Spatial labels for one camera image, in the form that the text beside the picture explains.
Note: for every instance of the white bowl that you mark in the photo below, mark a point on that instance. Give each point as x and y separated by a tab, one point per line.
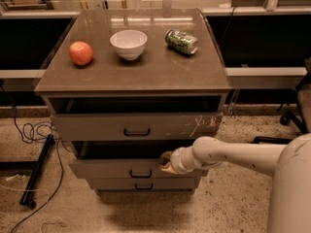
129	44

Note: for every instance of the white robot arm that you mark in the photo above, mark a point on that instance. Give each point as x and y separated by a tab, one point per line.
289	165

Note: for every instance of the green soda can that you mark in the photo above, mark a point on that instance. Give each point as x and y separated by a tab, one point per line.
181	41

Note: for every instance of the grey drawer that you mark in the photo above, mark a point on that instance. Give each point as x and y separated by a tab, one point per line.
123	159
137	118
145	184

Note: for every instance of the black stand leg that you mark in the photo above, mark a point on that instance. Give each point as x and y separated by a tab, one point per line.
34	167

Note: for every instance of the grey drawer cabinet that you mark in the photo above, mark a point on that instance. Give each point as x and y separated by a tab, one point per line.
160	71

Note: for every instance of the red apple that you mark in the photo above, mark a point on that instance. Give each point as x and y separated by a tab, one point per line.
80	53

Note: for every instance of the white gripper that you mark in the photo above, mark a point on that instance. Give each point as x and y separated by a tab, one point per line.
175	161

